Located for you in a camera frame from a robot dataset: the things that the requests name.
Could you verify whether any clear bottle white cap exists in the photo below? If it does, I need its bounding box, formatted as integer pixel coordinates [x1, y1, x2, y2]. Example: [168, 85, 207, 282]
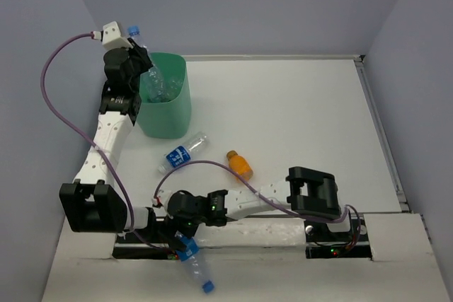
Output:
[127, 25, 168, 103]

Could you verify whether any crushed clear bottle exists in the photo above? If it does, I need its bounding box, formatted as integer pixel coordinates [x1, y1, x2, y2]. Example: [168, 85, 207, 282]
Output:
[166, 76, 184, 101]

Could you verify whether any blue label bottle white cap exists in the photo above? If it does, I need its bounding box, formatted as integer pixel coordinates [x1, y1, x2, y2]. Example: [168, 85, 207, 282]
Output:
[157, 132, 209, 175]

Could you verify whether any orange juice bottle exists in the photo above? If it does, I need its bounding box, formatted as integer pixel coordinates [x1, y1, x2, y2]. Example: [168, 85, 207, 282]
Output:
[226, 150, 253, 181]

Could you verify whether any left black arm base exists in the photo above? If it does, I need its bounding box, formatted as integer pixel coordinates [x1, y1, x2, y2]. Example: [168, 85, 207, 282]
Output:
[112, 227, 178, 260]

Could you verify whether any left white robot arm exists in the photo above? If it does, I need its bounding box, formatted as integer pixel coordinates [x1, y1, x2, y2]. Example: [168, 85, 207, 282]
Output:
[59, 42, 156, 242]

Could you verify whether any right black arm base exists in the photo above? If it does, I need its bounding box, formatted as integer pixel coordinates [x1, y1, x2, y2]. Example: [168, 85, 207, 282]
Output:
[304, 217, 372, 260]

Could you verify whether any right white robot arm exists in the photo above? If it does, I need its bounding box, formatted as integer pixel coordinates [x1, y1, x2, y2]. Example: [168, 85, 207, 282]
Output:
[154, 166, 361, 257]

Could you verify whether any green plastic bin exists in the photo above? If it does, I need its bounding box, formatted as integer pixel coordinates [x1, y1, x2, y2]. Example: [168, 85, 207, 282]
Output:
[137, 52, 192, 139]

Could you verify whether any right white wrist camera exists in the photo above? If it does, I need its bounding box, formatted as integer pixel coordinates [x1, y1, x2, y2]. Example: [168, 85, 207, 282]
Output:
[152, 190, 173, 209]

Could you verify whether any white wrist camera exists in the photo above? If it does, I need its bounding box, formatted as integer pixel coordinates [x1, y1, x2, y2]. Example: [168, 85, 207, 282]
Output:
[152, 190, 173, 209]
[101, 21, 132, 51]

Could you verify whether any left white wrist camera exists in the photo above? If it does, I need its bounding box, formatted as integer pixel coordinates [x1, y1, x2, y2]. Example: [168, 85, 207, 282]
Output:
[101, 21, 132, 51]

